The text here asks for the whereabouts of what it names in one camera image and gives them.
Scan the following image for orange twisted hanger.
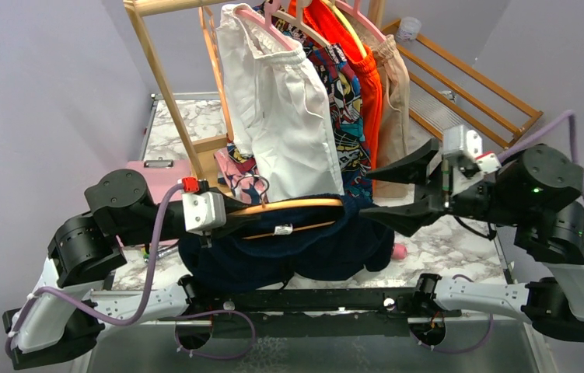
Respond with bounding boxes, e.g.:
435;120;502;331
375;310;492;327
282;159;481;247
198;6;234;142

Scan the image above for orange wooden hanger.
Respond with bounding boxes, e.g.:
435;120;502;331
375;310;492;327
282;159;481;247
227;174;344;240

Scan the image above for pink hanger right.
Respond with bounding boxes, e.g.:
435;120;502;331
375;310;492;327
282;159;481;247
334;0;386;44

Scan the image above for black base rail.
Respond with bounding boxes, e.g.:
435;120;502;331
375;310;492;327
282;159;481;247
168;288;461;339

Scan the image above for pink hanger left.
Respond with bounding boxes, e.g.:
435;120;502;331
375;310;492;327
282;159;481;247
234;0;295;51

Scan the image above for navy blue shorts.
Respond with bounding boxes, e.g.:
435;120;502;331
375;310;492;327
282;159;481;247
178;195;395;292

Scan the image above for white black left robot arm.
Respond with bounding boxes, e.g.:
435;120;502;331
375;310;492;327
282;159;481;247
2;169;245;370

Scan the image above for wooden slatted shelf rack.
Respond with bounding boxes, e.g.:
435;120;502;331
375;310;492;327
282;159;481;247
397;33;544;149

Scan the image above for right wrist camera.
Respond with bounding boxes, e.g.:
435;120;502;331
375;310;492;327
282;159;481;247
442;125;502;196

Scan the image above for beige shorts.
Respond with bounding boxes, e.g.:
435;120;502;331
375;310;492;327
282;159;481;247
363;34;411;199

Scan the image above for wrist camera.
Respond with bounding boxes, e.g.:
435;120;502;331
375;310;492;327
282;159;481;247
180;176;227;235
442;125;502;196

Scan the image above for comic print shorts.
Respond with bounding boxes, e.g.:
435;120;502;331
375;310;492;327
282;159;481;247
251;3;372;200

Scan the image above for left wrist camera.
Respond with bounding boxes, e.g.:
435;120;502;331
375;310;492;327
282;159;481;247
180;176;227;235

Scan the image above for beige wooden hanger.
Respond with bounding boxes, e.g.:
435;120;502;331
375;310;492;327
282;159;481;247
270;5;331;48

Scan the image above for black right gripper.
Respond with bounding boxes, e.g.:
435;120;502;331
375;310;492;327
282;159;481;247
357;137;526;236

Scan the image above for yellow hanger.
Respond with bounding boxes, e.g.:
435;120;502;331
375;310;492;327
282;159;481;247
322;0;367;58

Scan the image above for pink hanger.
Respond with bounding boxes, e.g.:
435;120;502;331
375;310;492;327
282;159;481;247
334;0;386;44
234;0;295;51

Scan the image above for orange red shorts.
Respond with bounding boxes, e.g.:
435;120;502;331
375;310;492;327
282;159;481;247
302;1;383;169

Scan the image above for pink clipboard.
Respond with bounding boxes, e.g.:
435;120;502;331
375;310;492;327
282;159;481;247
117;159;191;246

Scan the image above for pink cylindrical bottle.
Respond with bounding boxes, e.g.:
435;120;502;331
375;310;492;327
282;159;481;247
391;243;407;260

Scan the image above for wooden clothes rack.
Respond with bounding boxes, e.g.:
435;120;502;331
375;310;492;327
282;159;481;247
123;0;386;191

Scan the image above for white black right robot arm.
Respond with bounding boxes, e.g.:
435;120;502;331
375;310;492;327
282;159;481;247
361;139;584;343

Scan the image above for white shorts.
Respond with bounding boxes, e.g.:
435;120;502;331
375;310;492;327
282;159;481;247
216;3;344;202

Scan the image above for clear paperclip jar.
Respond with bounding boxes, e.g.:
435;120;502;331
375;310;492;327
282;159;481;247
396;16;421;43

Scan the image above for pink navy patterned shorts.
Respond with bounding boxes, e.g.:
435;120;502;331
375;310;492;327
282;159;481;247
213;146;268;205

